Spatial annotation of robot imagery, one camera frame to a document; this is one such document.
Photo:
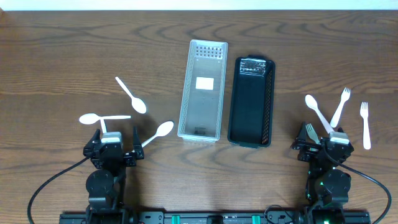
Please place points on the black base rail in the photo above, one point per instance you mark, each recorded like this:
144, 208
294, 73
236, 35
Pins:
271, 216

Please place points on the clear mesh plastic basket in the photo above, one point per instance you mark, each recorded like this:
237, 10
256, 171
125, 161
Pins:
203, 91

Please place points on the white fork far right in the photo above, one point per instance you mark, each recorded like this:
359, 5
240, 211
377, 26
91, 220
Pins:
364, 112

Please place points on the white spoon horizontal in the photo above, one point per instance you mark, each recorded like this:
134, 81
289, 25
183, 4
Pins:
91, 118

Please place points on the pale pink plastic spoon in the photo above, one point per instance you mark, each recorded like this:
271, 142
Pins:
312, 104

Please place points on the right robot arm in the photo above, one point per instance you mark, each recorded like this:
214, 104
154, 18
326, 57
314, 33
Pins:
327, 187

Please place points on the white spoon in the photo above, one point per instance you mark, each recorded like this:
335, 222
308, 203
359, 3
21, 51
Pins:
162, 130
136, 103

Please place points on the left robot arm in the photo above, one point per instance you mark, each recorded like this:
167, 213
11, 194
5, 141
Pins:
106, 185

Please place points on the white fork tilted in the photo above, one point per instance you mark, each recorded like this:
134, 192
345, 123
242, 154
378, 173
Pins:
344, 98

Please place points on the white spoon vertical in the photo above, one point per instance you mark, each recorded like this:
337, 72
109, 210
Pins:
103, 126

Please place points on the pale green plastic fork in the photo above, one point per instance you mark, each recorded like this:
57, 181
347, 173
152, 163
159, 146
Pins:
312, 134

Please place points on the black mesh plastic basket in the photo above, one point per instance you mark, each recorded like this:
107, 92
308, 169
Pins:
252, 102

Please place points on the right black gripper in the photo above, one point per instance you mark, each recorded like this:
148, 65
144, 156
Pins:
310, 150

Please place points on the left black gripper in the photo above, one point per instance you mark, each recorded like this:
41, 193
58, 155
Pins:
129, 161

